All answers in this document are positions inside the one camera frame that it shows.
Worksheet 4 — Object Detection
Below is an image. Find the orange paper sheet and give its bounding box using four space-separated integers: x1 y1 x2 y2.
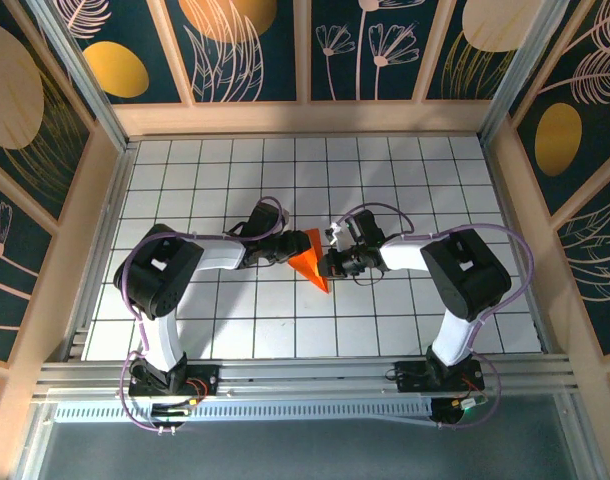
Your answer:
287 227 331 295

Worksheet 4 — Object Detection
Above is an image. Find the white grid mat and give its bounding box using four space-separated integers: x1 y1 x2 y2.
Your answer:
82 137 546 361

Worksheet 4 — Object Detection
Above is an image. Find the long aluminium mounting rail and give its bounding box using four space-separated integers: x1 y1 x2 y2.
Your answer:
32 353 579 401

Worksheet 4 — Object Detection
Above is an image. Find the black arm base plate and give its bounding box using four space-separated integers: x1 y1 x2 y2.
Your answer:
384 360 486 394
128 363 221 397

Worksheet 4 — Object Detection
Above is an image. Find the perforated grey cable duct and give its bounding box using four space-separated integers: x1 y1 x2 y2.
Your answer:
52 399 434 424

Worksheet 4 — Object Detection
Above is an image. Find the aluminium side rail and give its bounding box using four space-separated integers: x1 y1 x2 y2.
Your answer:
479 137 561 359
64 139 141 361

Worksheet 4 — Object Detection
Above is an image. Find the purple cable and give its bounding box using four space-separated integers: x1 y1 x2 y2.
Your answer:
334 202 536 431
118 195 291 434

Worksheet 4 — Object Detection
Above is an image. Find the aluminium corner post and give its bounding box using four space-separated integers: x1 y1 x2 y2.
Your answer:
477 0 586 144
24 0 136 154

